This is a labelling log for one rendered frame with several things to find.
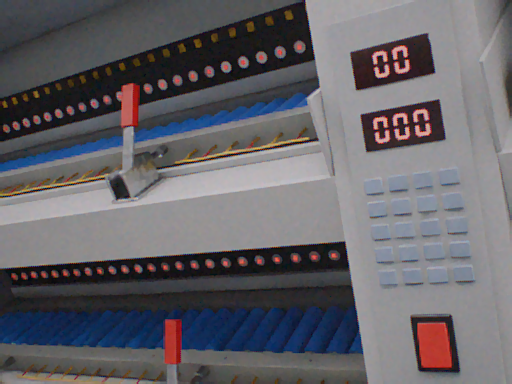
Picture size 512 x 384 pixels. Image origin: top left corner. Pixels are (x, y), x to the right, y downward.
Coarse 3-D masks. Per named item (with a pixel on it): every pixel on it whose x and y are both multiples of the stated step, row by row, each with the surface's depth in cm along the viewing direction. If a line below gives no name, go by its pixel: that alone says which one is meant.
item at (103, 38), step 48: (144, 0) 66; (192, 0) 63; (240, 0) 60; (288, 0) 58; (48, 48) 75; (96, 48) 71; (144, 48) 67; (0, 96) 81; (240, 96) 62; (288, 288) 62
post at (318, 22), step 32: (320, 0) 35; (352, 0) 34; (384, 0) 33; (448, 0) 31; (480, 0) 33; (320, 32) 35; (480, 32) 31; (320, 64) 35; (480, 96) 31; (480, 128) 31; (480, 160) 32; (352, 192) 36; (480, 192) 32; (352, 224) 36; (352, 256) 36
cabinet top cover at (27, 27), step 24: (0, 0) 59; (24, 0) 61; (48, 0) 62; (72, 0) 64; (96, 0) 65; (120, 0) 67; (0, 24) 67; (24, 24) 69; (48, 24) 71; (0, 48) 78
